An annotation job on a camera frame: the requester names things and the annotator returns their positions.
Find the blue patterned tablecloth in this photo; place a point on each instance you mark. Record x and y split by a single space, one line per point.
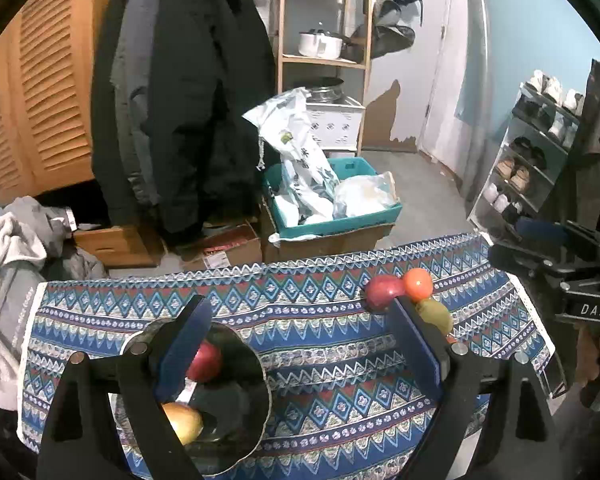
305 310

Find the steel pot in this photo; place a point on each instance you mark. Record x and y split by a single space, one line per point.
325 92

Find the black coat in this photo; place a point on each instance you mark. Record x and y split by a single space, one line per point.
190 85

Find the person's right hand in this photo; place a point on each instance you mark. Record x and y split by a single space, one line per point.
592 355

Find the yellow mango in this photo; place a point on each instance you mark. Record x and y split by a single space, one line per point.
185 422

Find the clear plastic bag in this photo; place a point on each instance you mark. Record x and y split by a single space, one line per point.
365 192

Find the white printed rice bag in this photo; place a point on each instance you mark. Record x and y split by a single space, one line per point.
300 160

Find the wooden louvered wardrobe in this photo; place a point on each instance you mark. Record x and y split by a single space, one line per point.
45 85

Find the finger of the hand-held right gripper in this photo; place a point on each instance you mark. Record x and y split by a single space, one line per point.
515 260
540 230

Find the large orange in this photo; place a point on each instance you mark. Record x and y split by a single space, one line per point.
419 284

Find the wooden shelf rack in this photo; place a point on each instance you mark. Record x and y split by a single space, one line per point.
325 61

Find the white patterned storage box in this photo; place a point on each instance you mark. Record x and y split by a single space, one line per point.
335 125

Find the grey coat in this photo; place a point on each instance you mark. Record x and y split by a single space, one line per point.
130 60

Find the white cooking pot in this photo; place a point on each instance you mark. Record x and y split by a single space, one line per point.
320 45

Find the grey garment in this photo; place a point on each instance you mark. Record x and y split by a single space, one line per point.
45 215

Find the wooden drawer box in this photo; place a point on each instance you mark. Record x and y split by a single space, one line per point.
110 245

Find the rows of shoes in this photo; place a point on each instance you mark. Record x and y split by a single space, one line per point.
522 177

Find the white door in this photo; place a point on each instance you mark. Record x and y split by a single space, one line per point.
450 85

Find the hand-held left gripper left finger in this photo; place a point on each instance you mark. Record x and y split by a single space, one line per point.
180 355

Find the dark glass bowl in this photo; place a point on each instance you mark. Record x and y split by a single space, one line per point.
230 410

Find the white shoe rack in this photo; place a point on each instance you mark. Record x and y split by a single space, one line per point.
480 210

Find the green hanging bag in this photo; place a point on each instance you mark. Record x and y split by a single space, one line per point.
390 35

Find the greenish pear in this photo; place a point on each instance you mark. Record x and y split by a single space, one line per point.
436 316

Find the dark red apple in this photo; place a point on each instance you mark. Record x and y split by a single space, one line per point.
382 292

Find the plain cardboard box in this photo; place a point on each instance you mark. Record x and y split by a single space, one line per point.
330 245

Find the red printed cardboard box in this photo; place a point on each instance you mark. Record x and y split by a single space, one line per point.
230 252

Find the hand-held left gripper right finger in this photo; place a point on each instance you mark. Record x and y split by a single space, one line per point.
415 345

